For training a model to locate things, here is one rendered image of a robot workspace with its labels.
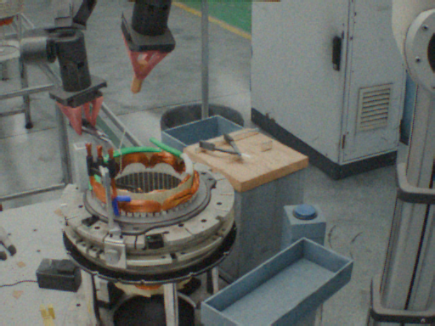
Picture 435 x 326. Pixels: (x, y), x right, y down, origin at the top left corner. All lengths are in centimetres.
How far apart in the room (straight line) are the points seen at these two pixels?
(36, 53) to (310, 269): 64
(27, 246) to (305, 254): 79
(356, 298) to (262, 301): 170
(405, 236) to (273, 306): 26
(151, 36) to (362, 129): 263
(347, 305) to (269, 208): 135
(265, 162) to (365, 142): 229
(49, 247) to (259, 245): 54
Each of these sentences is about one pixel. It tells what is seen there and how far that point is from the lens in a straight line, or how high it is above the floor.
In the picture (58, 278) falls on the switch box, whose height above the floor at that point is 82.
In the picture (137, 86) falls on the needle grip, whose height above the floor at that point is 131.
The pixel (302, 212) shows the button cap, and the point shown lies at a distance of 119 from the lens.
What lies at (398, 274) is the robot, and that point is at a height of 100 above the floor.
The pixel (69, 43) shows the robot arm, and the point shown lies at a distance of 115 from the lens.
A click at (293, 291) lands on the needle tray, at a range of 102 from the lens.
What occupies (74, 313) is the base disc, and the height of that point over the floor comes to 80.
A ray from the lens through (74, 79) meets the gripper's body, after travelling 117.
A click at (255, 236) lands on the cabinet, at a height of 92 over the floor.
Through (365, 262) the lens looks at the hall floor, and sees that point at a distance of 290.
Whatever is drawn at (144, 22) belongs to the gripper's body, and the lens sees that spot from 95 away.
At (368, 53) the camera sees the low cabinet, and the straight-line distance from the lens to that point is 338.
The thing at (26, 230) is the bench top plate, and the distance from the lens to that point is 168.
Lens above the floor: 165
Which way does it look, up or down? 26 degrees down
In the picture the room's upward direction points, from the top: straight up
